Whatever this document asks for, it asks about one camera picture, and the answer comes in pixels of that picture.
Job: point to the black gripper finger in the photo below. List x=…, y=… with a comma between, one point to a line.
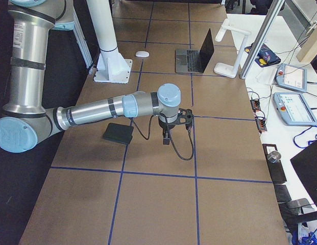
x=166, y=138

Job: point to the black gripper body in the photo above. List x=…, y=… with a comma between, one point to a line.
x=164, y=125

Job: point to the black mouse pad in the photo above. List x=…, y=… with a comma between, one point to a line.
x=118, y=133

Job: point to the grey laptop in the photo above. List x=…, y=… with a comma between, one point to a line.
x=195, y=61

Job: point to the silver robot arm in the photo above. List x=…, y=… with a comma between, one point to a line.
x=47, y=73

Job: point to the white computer mouse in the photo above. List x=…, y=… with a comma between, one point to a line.
x=142, y=54

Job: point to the upper orange connector block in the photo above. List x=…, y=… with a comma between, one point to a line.
x=255, y=104

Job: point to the orange connector block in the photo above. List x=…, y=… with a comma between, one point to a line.
x=261, y=124
x=255, y=104

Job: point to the lower orange connector block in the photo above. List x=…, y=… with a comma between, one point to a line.
x=261, y=124

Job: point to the silver metal cylinder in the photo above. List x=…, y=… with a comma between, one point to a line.
x=273, y=157

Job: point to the blue pouch with yellow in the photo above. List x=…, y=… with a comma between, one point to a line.
x=266, y=57

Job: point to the lower teach pendant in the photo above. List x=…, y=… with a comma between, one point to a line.
x=293, y=109

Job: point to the teach pendant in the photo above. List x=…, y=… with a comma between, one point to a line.
x=293, y=109
x=291, y=77

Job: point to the upper teach pendant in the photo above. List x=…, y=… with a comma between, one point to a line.
x=291, y=77

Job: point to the black monitor corner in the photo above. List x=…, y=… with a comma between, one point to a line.
x=305, y=166

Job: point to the black flat plates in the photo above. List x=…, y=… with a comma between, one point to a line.
x=292, y=211

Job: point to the wooden board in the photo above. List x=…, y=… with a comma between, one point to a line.
x=308, y=50

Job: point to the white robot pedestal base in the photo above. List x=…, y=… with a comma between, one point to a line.
x=112, y=67

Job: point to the aluminium frame post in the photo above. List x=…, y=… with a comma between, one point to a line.
x=270, y=9

